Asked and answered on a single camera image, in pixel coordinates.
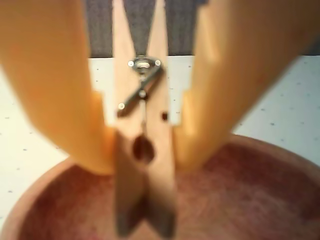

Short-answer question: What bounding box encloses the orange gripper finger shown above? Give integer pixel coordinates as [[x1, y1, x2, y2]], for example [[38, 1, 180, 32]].
[[0, 0, 116, 176], [171, 0, 320, 171]]

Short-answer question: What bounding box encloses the wooden clothespin with metal spring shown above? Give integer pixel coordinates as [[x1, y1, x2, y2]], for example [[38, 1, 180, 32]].
[[111, 0, 179, 238]]

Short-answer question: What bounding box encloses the brown wooden bowl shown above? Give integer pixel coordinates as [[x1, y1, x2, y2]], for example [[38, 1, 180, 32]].
[[0, 133, 320, 240]]

